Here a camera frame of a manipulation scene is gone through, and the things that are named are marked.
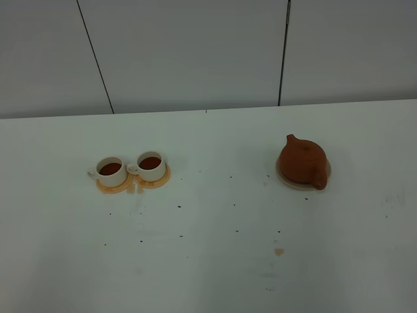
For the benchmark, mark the brown clay teapot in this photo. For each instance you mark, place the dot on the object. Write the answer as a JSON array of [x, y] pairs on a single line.
[[303, 162]]

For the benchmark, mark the beige round teapot mat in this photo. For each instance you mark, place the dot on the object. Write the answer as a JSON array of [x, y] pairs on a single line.
[[291, 184]]

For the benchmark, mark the right white teacup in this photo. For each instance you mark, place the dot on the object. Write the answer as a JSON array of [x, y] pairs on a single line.
[[149, 166]]

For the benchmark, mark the white teacup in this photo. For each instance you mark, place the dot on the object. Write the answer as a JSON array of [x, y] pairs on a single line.
[[149, 166], [110, 172]]

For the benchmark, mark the right orange round coaster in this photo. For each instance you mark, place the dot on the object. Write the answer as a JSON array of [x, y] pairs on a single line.
[[154, 184]]

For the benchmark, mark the orange round coaster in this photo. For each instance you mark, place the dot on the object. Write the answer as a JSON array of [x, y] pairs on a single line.
[[154, 184], [127, 186]]

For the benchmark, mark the left orange round coaster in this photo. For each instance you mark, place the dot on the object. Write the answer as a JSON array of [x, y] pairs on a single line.
[[127, 186]]

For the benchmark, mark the left white teacup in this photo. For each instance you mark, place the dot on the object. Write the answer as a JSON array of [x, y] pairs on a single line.
[[110, 172]]

